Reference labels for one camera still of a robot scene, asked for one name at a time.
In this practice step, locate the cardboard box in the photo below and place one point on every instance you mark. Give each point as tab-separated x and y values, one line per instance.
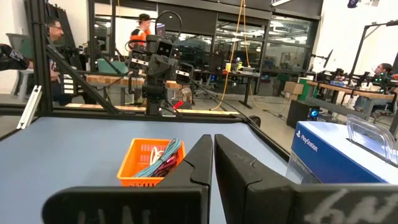
293	88

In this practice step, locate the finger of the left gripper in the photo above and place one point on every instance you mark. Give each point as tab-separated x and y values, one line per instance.
184	73
136	60

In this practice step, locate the black background robot arm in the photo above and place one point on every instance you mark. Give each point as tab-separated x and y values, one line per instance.
12	57

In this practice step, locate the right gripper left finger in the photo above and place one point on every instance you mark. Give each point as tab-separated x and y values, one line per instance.
186	186

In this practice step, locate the silver aluminium bracket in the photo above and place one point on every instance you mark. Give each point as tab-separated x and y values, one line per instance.
29	107

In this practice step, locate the orange plastic basket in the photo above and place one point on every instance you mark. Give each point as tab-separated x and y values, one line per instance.
136	158

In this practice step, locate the black aluminium frame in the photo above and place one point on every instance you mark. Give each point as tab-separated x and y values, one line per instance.
40	62

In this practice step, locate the black stand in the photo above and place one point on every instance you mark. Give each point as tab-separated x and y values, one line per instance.
360	46

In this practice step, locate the person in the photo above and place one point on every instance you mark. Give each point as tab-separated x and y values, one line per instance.
384	69
140	34
56	31

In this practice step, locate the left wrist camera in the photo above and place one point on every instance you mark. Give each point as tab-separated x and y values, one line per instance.
163	48

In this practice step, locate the wooden table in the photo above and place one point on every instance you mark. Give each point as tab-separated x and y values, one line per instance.
342	90

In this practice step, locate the blue PlayStation controller box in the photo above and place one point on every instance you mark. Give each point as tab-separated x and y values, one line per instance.
326	155

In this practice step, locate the black desk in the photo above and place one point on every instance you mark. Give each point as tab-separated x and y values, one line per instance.
245	90

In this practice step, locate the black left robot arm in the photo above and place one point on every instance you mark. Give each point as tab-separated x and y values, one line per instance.
154	93

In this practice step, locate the red tag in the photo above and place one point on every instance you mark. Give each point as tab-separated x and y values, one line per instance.
178	104

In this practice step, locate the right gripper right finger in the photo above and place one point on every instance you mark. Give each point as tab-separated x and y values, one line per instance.
242	186

